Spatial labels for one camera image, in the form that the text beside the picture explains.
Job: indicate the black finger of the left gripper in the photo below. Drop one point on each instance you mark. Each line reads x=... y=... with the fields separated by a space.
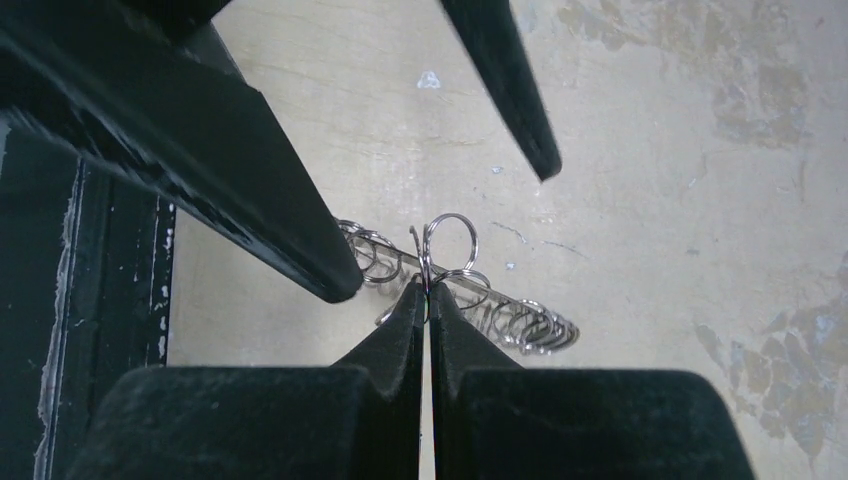
x=142 y=89
x=489 y=34

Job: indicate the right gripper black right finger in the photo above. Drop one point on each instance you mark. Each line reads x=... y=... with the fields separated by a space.
x=494 y=419

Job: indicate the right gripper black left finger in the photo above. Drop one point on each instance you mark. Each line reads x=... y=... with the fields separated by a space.
x=358 y=418

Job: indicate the silver disc with keyrings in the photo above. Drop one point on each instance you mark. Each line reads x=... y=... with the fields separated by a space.
x=523 y=325

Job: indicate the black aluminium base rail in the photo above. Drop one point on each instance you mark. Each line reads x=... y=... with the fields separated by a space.
x=86 y=269

